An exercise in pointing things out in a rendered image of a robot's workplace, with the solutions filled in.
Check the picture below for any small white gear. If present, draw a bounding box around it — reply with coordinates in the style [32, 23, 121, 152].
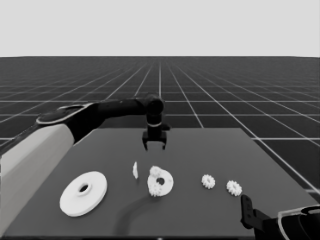
[148, 165, 164, 178]
[226, 179, 243, 197]
[148, 183, 164, 198]
[200, 173, 217, 190]

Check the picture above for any white round carrier with pins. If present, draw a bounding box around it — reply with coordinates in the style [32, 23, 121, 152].
[146, 166, 175, 198]

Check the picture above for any large thick white disc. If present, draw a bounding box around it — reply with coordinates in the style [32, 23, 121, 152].
[59, 170, 109, 218]

